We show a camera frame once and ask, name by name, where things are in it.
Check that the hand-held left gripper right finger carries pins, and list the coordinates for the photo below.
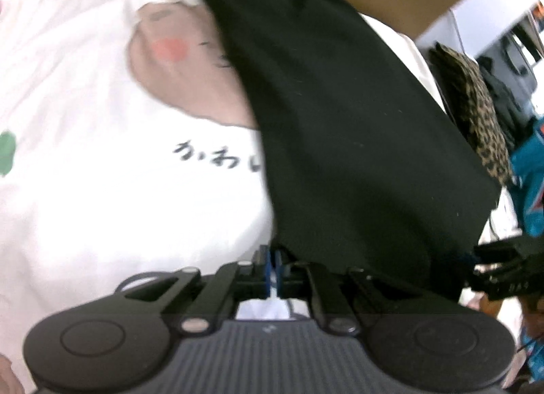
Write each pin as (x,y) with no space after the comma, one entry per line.
(278,270)

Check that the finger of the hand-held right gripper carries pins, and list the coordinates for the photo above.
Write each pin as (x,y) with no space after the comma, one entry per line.
(505,283)
(510,251)

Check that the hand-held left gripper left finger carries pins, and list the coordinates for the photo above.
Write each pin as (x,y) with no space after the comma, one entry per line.
(265,270)

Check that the black shorts with bear print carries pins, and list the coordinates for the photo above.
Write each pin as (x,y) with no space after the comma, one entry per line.
(340,122)

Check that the black clothes pile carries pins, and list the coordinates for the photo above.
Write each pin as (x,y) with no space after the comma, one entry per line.
(505,109)

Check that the teal printed garment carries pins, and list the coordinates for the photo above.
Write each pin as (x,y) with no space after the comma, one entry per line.
(529,190)

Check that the leopard print cloth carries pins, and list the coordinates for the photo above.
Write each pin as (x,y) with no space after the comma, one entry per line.
(480,122)

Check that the cream bear print bed sheet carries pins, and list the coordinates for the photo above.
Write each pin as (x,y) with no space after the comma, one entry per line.
(106,185)

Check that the orange cloth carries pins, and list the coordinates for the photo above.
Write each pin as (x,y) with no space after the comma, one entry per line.
(540,11)

